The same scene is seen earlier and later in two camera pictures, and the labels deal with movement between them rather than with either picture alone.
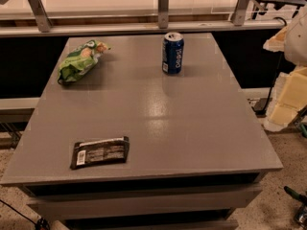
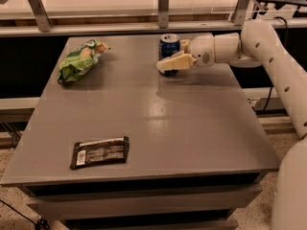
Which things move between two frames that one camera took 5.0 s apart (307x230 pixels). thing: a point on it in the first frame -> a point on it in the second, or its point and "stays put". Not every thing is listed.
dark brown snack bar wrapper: x=99 y=151 stays put
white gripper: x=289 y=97 -> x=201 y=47
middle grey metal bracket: x=163 y=6 stays put
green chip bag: x=80 y=60 stays put
